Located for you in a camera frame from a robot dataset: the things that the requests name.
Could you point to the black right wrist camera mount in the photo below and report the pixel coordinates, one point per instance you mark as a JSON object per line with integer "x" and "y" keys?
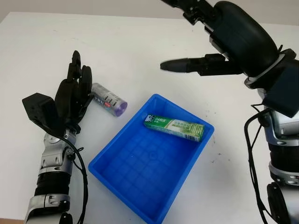
{"x": 283, "y": 93}

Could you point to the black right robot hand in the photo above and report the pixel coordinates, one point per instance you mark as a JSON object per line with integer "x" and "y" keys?
{"x": 243, "y": 37}

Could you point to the green toothpaste box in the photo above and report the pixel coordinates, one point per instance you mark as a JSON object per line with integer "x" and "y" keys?
{"x": 172, "y": 126}

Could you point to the blue plastic tray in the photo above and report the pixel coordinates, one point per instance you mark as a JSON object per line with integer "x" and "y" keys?
{"x": 144, "y": 168}

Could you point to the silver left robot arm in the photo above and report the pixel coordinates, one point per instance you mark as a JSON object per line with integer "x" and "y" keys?
{"x": 52, "y": 161}

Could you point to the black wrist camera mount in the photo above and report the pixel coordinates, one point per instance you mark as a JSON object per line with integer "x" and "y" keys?
{"x": 39, "y": 107}
{"x": 283, "y": 93}

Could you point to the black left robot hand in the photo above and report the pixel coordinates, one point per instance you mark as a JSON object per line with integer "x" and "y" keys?
{"x": 67, "y": 100}

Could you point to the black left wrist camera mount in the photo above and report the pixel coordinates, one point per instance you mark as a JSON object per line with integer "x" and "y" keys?
{"x": 39, "y": 107}

